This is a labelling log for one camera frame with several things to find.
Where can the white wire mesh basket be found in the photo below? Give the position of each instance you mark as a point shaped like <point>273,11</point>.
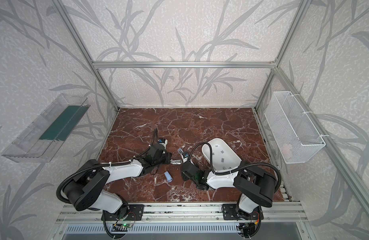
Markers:
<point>291,124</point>

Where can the blue stapler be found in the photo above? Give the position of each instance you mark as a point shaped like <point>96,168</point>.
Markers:
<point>168,177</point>
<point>183,154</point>
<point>176,162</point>

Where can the white oval tray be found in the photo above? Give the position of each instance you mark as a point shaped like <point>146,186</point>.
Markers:
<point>223,157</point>

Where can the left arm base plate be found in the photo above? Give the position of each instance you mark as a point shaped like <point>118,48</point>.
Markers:
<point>132,212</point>

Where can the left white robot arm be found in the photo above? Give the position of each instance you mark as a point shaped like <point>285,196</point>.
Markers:
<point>85,188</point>

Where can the pink item in basket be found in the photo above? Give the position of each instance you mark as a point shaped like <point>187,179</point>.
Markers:
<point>287,151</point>

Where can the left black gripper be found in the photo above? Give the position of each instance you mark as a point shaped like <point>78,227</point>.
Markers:
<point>160,154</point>

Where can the clear plastic wall bin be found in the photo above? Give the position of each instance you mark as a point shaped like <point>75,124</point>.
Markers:
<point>27,148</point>

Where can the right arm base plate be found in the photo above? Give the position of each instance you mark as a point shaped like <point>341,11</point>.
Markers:
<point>233,212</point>

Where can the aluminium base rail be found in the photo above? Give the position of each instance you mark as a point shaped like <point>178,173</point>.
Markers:
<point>190,212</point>

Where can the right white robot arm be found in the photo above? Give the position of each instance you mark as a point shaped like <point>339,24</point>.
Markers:
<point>257,182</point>

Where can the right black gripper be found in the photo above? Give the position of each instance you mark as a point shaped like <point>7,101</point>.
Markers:
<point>187,169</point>

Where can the green pad in bin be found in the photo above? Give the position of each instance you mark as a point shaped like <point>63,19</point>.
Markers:
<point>61,128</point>

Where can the aluminium frame crossbar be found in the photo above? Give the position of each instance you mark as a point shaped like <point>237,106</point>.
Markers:
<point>266,65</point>

